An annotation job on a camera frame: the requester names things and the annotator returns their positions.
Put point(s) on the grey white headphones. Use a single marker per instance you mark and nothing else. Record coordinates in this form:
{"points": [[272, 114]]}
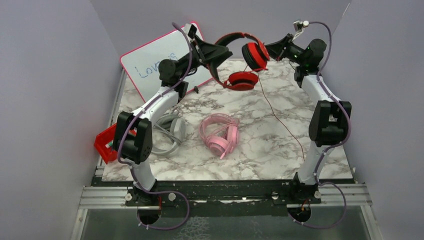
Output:
{"points": [[174, 127]]}

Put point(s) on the red plastic bin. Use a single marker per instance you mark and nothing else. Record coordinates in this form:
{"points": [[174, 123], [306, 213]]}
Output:
{"points": [[108, 155]]}

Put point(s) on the pink framed whiteboard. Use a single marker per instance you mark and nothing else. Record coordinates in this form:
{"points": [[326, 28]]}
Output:
{"points": [[142, 64]]}

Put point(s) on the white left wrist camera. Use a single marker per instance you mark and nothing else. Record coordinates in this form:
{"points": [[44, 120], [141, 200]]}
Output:
{"points": [[190, 31]]}

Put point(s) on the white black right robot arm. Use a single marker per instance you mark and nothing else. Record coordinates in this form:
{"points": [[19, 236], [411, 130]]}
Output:
{"points": [[328, 127]]}

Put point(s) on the pink headphones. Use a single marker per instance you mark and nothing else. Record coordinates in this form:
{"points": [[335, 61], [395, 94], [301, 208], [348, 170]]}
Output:
{"points": [[224, 139]]}

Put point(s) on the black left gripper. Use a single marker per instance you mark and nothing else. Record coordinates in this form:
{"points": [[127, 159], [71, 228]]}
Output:
{"points": [[204, 52]]}

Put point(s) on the white green marker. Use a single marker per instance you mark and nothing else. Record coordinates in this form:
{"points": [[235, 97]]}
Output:
{"points": [[109, 145]]}

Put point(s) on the black metal base rail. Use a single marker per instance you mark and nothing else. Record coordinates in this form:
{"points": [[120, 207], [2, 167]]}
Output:
{"points": [[221, 198]]}

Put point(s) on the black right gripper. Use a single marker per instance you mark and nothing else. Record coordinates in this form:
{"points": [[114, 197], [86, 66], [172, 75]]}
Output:
{"points": [[275, 49]]}

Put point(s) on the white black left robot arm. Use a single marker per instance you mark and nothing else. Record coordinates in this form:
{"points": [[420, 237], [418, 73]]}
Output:
{"points": [[133, 138]]}

